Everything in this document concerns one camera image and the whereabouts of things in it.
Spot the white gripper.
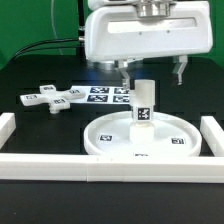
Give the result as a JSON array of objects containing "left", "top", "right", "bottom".
[{"left": 85, "top": 0, "right": 213, "bottom": 90}]

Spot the thin white cable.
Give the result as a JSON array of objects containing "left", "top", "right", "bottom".
[{"left": 50, "top": 0, "right": 64, "bottom": 56}]

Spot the white left fence bar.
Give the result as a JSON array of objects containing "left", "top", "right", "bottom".
[{"left": 0, "top": 113, "right": 16, "bottom": 149}]

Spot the fiducial marker sheet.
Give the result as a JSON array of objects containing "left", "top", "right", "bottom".
[{"left": 72, "top": 86, "right": 129, "bottom": 104}]

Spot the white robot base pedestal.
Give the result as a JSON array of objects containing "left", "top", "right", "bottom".
[{"left": 87, "top": 59, "right": 143, "bottom": 71}]

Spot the black cable bundle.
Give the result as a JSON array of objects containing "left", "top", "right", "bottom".
[{"left": 9, "top": 37, "right": 87, "bottom": 63}]

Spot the white fence bar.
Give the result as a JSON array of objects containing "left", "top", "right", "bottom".
[
  {"left": 0, "top": 153, "right": 224, "bottom": 183},
  {"left": 0, "top": 113, "right": 16, "bottom": 149},
  {"left": 200, "top": 116, "right": 224, "bottom": 157}
]

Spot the white round table top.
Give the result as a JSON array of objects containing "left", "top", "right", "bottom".
[{"left": 84, "top": 111, "right": 202, "bottom": 158}]

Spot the white front fence bar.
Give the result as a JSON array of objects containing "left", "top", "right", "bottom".
[{"left": 0, "top": 153, "right": 224, "bottom": 183}]

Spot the white cross-shaped table base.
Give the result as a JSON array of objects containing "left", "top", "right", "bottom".
[{"left": 20, "top": 85, "right": 86, "bottom": 114}]

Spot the black vertical pole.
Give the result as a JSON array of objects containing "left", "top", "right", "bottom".
[{"left": 77, "top": 0, "right": 88, "bottom": 38}]

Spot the white right fence bar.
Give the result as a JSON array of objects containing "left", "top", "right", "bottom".
[{"left": 200, "top": 116, "right": 224, "bottom": 157}]

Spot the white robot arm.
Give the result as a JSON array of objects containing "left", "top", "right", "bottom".
[{"left": 85, "top": 0, "right": 213, "bottom": 85}]

